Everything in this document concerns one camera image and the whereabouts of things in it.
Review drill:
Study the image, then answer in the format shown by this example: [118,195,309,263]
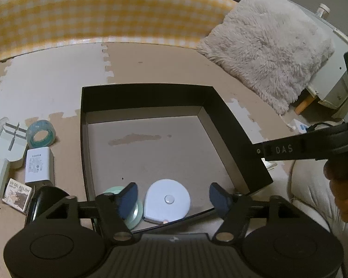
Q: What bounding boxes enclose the white cabinet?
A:
[278,0,348,119]

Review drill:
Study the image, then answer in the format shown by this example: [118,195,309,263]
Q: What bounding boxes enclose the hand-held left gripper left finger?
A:
[26,182,139,242]

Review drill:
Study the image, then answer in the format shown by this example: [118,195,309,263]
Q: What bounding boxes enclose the white charger adapter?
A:
[24,146,53,185]

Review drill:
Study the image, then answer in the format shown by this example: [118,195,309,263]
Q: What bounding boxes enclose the teal tape roll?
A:
[26,120,56,148]

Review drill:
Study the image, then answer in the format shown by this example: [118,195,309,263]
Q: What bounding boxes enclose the black cardboard box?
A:
[81,85,274,234]

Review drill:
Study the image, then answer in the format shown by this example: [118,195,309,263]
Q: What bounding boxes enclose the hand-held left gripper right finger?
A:
[210,182,322,242]

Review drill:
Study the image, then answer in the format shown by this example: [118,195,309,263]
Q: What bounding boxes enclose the wooden furniture leg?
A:
[294,95,318,115]

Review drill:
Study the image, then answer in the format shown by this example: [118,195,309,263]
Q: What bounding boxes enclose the mint green tape roll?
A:
[100,186,144,232]

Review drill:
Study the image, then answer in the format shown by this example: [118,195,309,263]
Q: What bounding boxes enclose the beige foam floor mat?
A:
[0,41,296,278]

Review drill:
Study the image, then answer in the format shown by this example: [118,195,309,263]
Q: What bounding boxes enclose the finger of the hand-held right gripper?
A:
[254,123,348,162]

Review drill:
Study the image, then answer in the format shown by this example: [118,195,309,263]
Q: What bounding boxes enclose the fluffy white pillow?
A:
[196,0,335,115]

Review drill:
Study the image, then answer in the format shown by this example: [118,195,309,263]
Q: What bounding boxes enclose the yellow gingham mattress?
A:
[0,0,238,64]

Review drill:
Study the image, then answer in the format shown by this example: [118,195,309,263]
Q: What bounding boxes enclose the black round watch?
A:
[25,185,71,228]

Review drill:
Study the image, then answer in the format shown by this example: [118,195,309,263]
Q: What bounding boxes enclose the white capped bottle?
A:
[316,3,331,18]

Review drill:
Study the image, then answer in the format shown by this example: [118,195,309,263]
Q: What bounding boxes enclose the small nail polish box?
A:
[2,178,33,215]

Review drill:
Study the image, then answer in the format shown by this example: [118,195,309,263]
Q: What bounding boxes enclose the white watch band tool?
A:
[0,123,28,198]

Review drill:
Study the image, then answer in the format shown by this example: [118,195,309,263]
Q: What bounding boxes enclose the person's right hand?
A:
[324,159,348,223]

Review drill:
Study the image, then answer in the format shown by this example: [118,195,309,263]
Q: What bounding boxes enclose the white round tape measure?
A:
[143,179,191,224]

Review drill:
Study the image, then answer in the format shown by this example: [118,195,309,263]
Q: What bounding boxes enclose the black cable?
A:
[306,121,346,131]

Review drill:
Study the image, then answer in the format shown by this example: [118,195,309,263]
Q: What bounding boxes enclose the white foam mat tile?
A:
[0,42,114,120]

